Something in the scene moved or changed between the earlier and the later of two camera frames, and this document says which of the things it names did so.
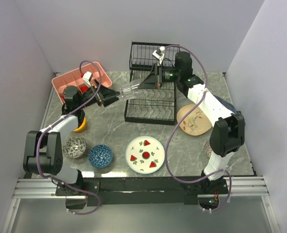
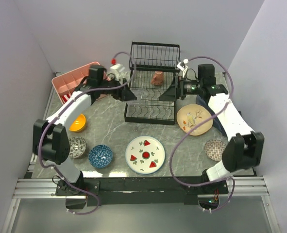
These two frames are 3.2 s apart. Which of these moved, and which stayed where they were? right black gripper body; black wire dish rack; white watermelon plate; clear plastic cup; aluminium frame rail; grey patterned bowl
Moved: right black gripper body; clear plastic cup
Stayed: white watermelon plate; black wire dish rack; grey patterned bowl; aluminium frame rail
